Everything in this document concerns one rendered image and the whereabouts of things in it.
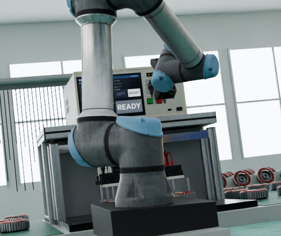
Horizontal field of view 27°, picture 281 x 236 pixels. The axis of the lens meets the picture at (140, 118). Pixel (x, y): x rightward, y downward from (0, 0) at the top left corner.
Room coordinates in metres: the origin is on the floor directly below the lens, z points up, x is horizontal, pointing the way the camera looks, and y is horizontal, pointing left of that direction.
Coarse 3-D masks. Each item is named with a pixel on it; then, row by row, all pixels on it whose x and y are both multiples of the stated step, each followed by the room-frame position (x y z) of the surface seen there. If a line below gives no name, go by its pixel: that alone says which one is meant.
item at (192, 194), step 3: (174, 192) 2.21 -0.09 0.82; (177, 192) 2.20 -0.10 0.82; (180, 192) 2.20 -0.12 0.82; (183, 192) 2.12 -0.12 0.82; (186, 192) 2.12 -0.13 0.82; (189, 192) 2.13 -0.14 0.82; (192, 192) 2.13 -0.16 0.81; (174, 195) 2.12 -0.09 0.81; (177, 195) 2.11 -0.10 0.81; (180, 195) 2.11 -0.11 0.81; (183, 195) 2.11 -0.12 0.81; (186, 195) 2.12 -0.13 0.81; (189, 195) 2.12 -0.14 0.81; (192, 195) 2.13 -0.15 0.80; (195, 195) 2.15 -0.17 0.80; (195, 198) 2.15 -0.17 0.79
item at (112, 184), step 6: (102, 174) 2.15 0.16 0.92; (108, 174) 2.15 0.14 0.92; (114, 174) 2.16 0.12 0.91; (102, 180) 2.14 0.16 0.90; (108, 180) 2.15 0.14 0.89; (114, 180) 2.15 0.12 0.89; (102, 186) 2.17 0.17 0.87; (108, 186) 2.13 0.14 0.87; (102, 192) 2.24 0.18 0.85; (108, 192) 2.25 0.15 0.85; (114, 192) 2.25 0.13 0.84; (102, 198) 2.24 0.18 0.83; (108, 198) 2.24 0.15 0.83
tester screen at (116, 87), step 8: (80, 80) 2.22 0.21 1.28; (120, 80) 2.26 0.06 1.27; (128, 80) 2.27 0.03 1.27; (136, 80) 2.27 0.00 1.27; (80, 88) 2.22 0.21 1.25; (120, 88) 2.26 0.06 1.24; (128, 88) 2.26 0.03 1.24; (80, 96) 2.22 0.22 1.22; (136, 96) 2.27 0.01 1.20; (80, 104) 2.22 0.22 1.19; (136, 112) 2.27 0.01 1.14
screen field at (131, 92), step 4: (136, 88) 2.27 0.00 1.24; (116, 92) 2.25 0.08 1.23; (120, 92) 2.26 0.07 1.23; (124, 92) 2.26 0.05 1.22; (128, 92) 2.26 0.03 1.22; (132, 92) 2.27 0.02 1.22; (136, 92) 2.27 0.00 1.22; (116, 96) 2.25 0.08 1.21; (120, 96) 2.26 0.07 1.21; (124, 96) 2.26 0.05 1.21; (128, 96) 2.26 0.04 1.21
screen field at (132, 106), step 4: (124, 100) 2.26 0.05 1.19; (128, 100) 2.26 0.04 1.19; (132, 100) 2.27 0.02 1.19; (136, 100) 2.27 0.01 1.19; (140, 100) 2.27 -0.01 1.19; (116, 104) 2.25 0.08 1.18; (120, 104) 2.25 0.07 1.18; (124, 104) 2.26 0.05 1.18; (128, 104) 2.26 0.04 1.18; (132, 104) 2.27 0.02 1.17; (136, 104) 2.27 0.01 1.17; (140, 104) 2.27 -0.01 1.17; (116, 108) 2.25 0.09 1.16; (120, 108) 2.25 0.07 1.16; (124, 108) 2.26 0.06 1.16; (128, 108) 2.26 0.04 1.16; (132, 108) 2.27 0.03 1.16; (136, 108) 2.27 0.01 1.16; (140, 108) 2.27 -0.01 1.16; (116, 112) 2.25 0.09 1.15; (120, 112) 2.25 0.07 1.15; (124, 112) 2.26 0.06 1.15; (128, 112) 2.26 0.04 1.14
